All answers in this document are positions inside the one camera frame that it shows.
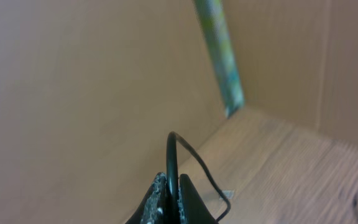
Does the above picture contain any black usb cable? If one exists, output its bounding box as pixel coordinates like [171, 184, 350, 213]
[165, 131, 232, 224]

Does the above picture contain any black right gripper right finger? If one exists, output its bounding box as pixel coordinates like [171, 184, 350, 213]
[178, 174, 218, 224]

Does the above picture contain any blue-green blurred post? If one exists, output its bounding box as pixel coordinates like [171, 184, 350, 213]
[193, 0, 245, 118]

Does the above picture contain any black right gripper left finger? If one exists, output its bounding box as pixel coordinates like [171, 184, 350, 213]
[126, 172, 167, 224]

